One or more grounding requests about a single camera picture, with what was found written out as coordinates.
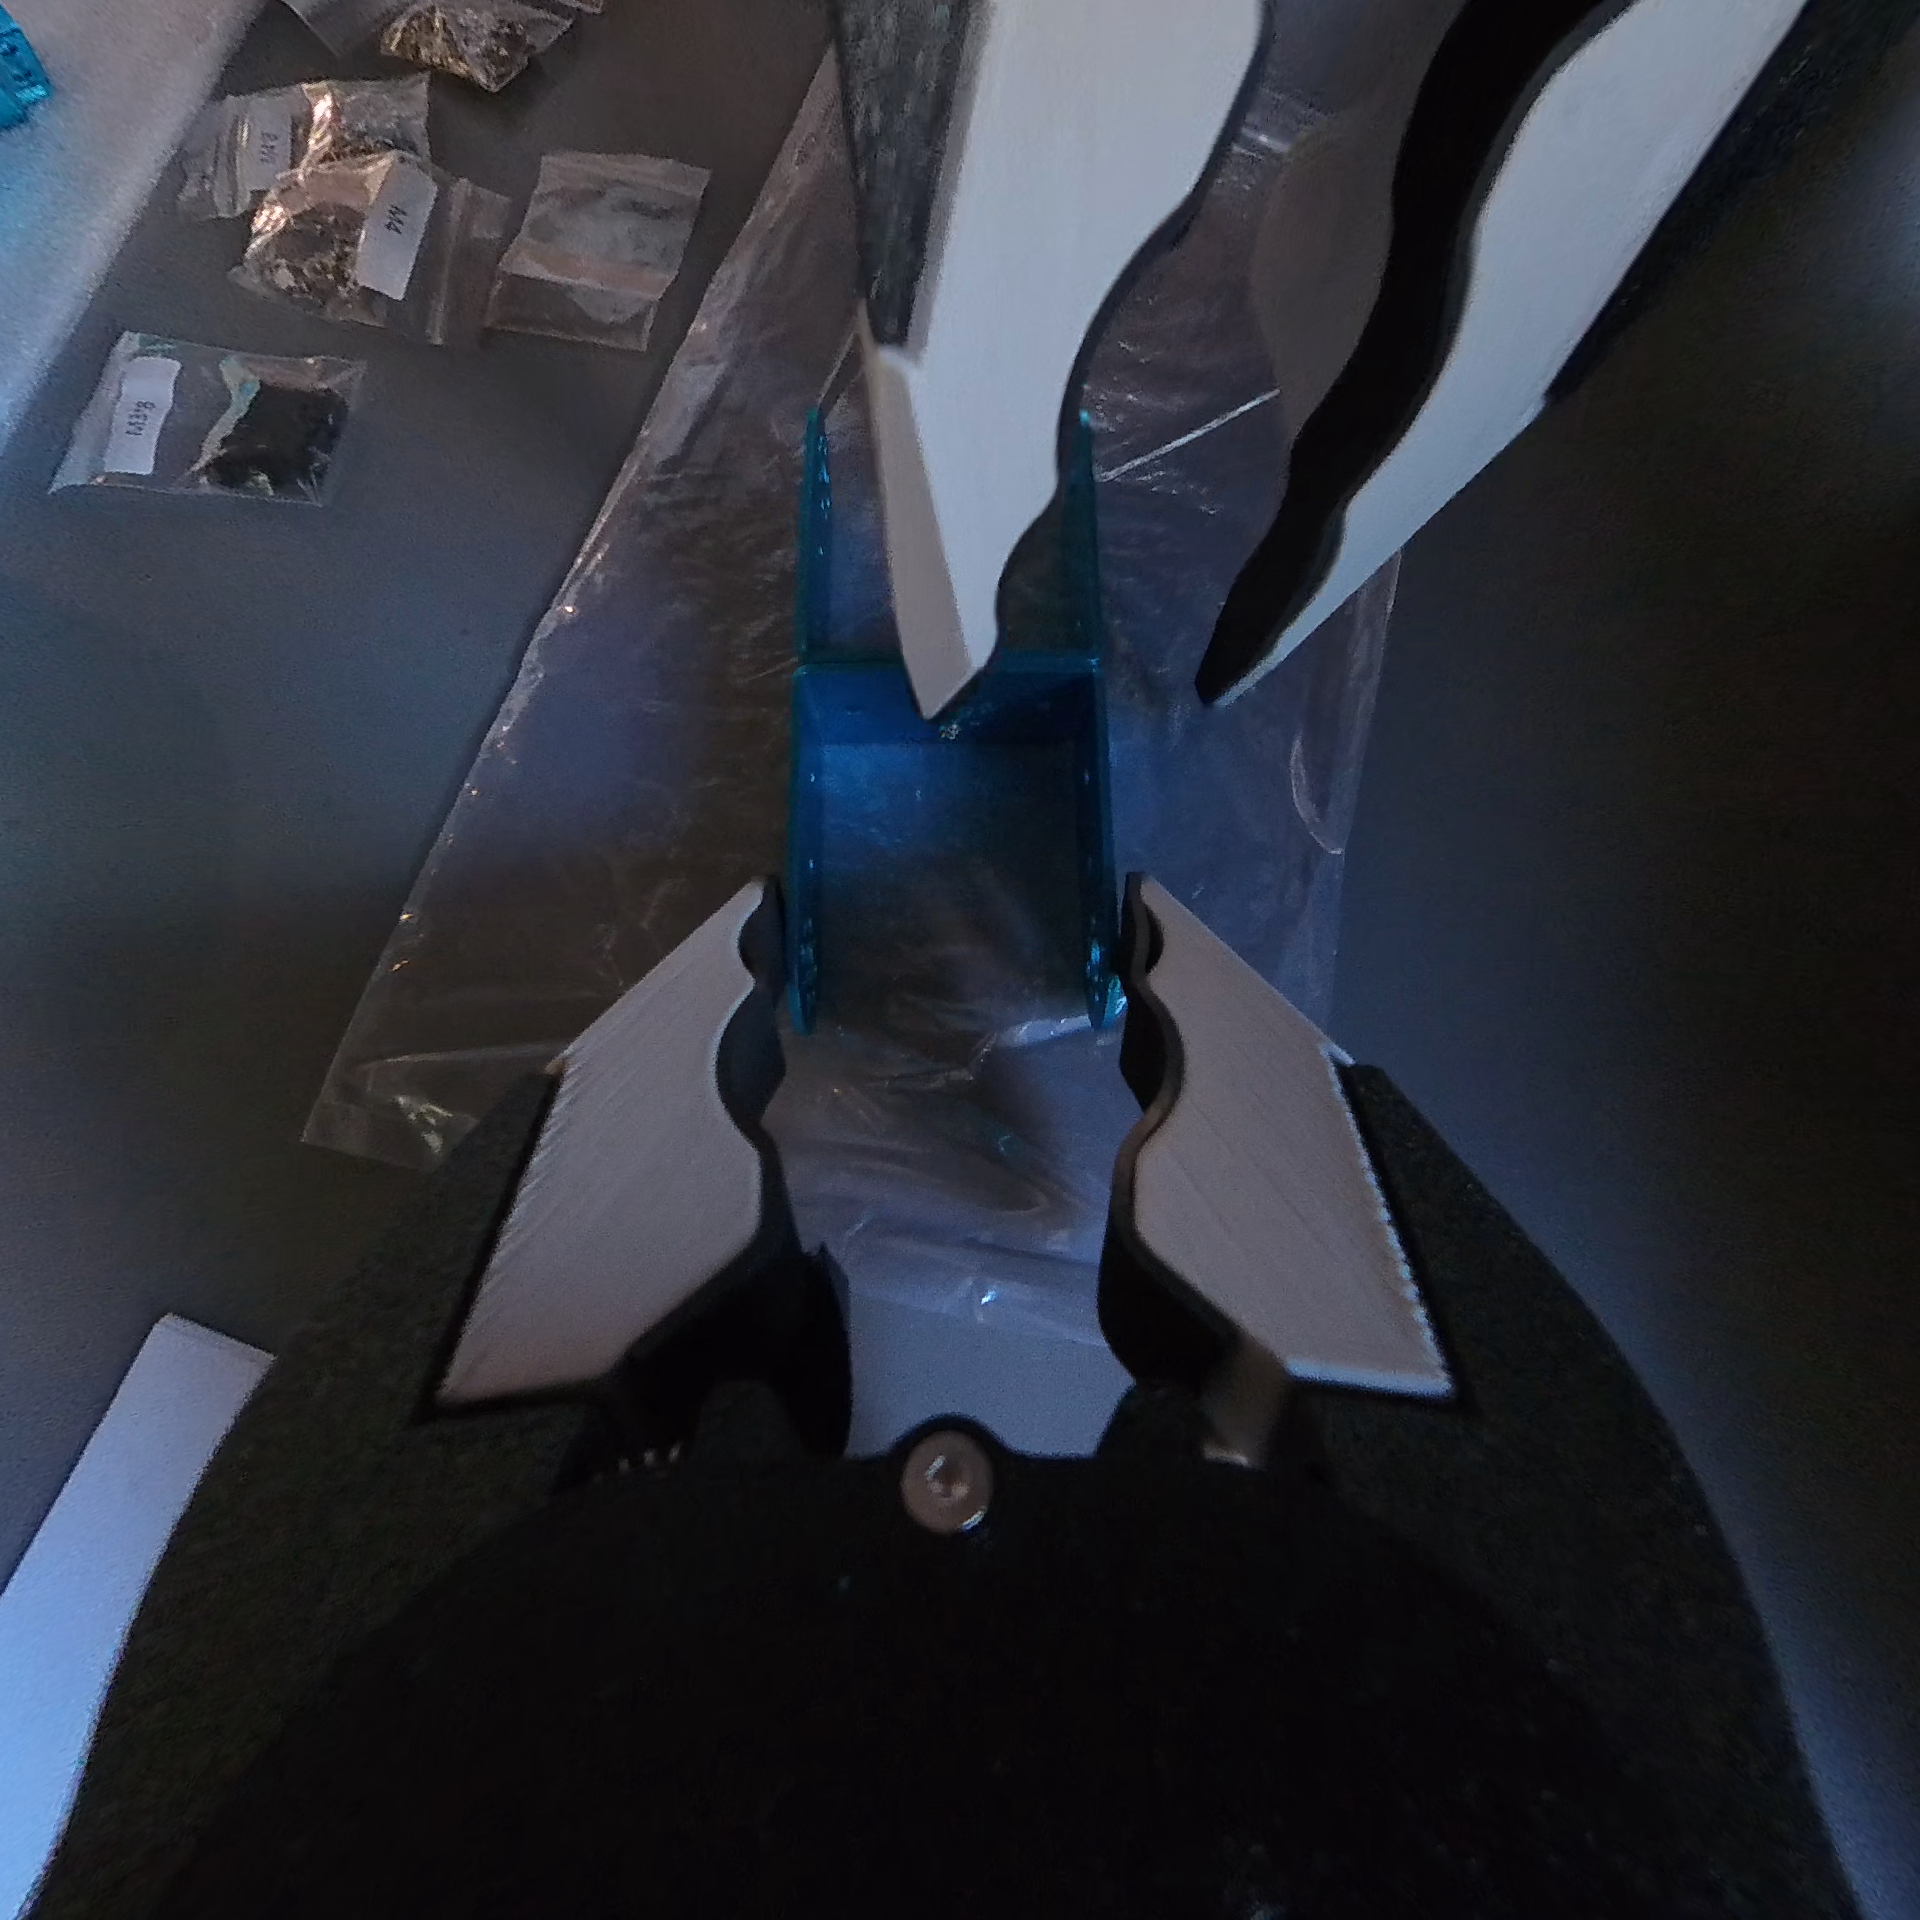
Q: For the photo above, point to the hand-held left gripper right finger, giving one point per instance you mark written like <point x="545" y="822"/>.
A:
<point x="1276" y="1200"/>

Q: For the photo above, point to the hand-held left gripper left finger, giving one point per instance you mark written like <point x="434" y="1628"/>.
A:
<point x="599" y="1214"/>

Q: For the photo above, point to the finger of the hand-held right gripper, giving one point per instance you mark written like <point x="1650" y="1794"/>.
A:
<point x="1561" y="254"/>
<point x="1036" y="300"/>

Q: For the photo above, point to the large blue metal U bracket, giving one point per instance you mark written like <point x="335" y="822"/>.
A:
<point x="946" y="839"/>

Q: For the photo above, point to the large clear plastic bag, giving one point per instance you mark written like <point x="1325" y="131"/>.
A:
<point x="629" y="674"/>

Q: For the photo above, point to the grey desk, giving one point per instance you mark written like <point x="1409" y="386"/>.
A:
<point x="225" y="825"/>

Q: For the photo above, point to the small clear zip bag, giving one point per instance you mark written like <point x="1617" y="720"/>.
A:
<point x="593" y="254"/>

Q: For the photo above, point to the small zip bag of screws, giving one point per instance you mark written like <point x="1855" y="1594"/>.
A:
<point x="451" y="36"/>
<point x="359" y="113"/>
<point x="323" y="248"/>

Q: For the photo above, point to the white foam strip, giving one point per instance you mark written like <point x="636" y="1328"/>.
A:
<point x="106" y="1499"/>

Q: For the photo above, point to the small zip bag black screws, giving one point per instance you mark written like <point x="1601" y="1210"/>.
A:
<point x="254" y="428"/>

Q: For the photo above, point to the white foam sheet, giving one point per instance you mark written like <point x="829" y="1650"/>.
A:
<point x="91" y="225"/>

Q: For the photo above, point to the small blue metal bracket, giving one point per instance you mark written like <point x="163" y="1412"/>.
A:
<point x="19" y="75"/>

